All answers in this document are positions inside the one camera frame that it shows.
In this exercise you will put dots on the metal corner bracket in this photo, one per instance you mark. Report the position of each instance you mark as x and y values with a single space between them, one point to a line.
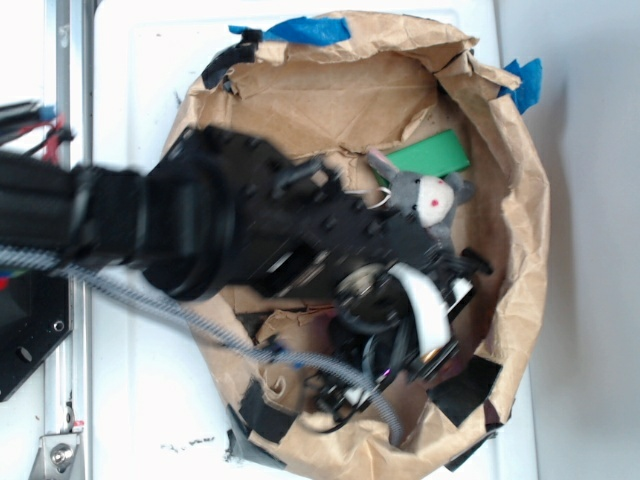
59 457

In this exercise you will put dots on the brown paper bag bin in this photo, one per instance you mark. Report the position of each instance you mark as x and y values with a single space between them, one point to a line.
397 80

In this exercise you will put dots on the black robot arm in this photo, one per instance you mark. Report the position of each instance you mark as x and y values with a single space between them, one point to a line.
225 209

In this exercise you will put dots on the white plastic tray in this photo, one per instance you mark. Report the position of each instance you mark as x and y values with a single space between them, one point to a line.
156 413

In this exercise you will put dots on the grey plush mouse toy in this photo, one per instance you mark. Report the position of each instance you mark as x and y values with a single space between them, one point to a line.
431 200

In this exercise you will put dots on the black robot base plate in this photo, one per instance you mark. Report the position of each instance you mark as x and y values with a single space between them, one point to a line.
34 321

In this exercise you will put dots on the green rectangular block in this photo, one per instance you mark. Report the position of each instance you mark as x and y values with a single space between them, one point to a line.
438 156

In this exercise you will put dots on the blue tape piece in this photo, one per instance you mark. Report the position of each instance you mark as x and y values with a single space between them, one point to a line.
529 92
301 30

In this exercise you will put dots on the blue tape piece right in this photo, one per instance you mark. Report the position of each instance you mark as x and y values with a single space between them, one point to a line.
529 92

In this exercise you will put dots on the blue tape piece top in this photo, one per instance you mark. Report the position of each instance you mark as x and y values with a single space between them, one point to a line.
301 30

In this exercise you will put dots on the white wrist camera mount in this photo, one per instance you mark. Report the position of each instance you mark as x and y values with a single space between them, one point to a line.
429 308

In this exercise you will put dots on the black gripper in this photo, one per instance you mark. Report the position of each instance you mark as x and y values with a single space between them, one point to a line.
325 243

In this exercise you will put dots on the aluminium frame rail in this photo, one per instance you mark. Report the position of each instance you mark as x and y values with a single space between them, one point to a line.
66 391

